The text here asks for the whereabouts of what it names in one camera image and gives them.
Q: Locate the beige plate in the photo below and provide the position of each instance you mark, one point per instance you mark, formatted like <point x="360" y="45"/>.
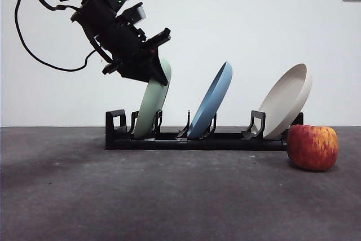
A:
<point x="285" y="102"/>

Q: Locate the red apple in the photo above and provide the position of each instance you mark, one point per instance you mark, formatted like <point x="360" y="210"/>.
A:
<point x="311" y="148"/>

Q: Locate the black plate rack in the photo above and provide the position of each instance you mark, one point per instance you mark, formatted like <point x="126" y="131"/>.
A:
<point x="169" y="143"/>

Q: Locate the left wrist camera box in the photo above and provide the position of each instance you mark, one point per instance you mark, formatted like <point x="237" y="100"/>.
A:
<point x="134" y="13"/>

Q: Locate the green plate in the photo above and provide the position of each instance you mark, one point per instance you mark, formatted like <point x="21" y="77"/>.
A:
<point x="146" y="105"/>

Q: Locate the blue plate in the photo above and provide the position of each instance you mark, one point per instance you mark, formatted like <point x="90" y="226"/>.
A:
<point x="210" y="102"/>

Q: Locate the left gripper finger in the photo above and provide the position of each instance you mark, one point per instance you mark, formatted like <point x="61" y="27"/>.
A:
<point x="158" y="69"/>
<point x="134" y="71"/>

